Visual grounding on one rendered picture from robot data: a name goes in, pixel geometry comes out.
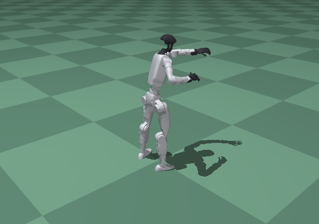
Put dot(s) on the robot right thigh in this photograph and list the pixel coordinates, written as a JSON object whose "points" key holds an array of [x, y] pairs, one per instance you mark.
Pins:
{"points": [[164, 118]]}

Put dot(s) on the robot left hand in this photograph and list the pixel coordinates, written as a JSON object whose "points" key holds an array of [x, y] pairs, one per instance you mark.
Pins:
{"points": [[201, 51]]}

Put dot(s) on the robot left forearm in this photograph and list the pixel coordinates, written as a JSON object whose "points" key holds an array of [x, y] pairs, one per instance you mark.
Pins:
{"points": [[183, 51]]}

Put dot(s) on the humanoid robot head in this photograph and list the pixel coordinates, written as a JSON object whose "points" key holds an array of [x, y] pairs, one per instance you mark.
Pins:
{"points": [[169, 40]]}

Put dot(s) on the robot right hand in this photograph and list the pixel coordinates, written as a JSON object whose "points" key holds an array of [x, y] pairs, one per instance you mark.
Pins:
{"points": [[193, 77]]}

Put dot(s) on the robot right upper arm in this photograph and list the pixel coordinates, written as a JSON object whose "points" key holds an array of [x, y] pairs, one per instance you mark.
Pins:
{"points": [[167, 64]]}

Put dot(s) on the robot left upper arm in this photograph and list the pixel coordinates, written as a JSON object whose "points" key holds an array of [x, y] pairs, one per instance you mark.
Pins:
{"points": [[172, 54]]}

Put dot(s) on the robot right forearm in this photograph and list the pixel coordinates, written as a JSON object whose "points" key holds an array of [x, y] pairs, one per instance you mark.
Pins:
{"points": [[181, 80]]}

